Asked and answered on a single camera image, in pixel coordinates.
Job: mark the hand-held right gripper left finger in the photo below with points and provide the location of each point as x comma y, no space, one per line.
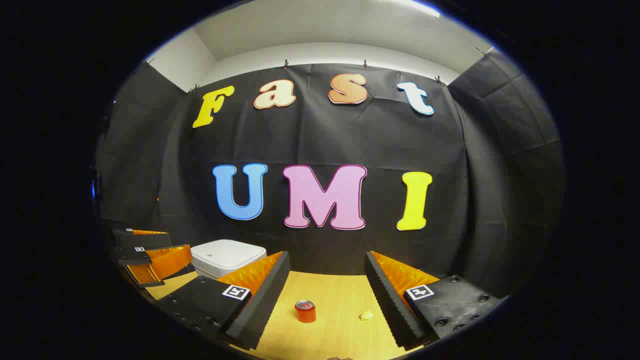
262,300

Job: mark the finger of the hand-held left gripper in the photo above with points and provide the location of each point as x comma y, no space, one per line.
132,255
142,239

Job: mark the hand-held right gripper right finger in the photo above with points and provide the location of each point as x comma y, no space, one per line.
392,300

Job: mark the yellow paper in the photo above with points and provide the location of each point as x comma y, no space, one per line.
366,315

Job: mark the red pop can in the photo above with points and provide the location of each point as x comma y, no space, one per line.
305,312

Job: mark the white desktop garbage bin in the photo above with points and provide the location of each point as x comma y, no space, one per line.
225,255

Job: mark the black backdrop cloth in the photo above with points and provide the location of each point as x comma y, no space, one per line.
350,135

